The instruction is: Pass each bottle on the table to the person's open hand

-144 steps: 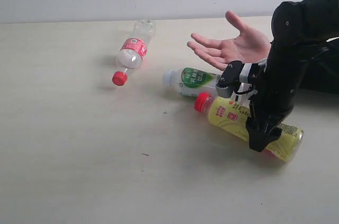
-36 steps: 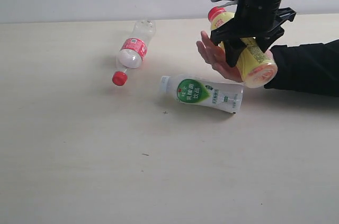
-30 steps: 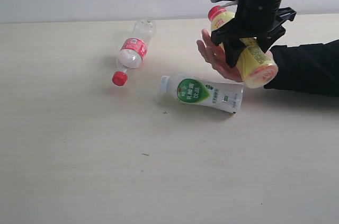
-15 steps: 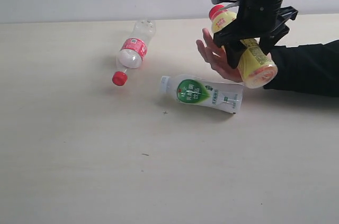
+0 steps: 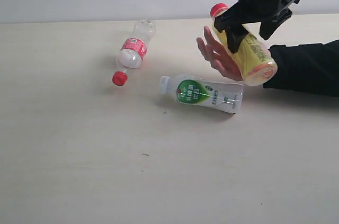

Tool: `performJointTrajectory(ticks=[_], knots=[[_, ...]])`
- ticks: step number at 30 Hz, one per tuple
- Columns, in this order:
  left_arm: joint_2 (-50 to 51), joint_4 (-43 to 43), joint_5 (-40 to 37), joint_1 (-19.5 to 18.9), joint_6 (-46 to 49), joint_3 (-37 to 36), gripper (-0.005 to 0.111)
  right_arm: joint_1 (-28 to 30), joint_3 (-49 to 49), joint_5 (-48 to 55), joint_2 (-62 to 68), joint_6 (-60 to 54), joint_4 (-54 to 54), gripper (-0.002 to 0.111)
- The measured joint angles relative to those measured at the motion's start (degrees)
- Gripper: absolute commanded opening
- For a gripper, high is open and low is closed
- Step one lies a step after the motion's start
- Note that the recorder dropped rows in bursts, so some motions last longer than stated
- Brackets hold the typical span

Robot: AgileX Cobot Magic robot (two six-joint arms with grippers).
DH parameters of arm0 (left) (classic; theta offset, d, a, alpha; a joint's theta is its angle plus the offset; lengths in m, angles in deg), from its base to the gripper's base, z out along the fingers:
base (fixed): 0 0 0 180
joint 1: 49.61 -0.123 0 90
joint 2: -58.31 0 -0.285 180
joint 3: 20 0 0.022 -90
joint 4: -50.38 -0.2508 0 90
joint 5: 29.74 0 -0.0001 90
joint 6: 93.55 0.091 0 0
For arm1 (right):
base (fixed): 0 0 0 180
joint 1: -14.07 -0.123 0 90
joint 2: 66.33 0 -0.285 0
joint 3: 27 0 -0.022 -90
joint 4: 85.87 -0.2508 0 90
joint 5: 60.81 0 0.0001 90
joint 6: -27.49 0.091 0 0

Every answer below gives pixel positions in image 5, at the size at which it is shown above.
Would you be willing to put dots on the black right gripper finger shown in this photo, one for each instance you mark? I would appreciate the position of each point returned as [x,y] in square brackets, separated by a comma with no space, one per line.
[235,34]
[267,28]

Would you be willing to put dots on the white bottle green leaf label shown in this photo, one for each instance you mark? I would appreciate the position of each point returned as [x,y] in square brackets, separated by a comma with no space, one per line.
[191,90]

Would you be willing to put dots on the yellow label bottle red cap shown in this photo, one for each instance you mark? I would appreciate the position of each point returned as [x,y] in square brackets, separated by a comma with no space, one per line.
[252,58]

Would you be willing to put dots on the person's open hand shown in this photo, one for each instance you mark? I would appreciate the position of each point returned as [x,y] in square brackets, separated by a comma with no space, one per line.
[218,56]

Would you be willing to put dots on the clear bottle red label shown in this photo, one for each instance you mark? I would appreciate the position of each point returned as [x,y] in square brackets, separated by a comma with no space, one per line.
[133,50]

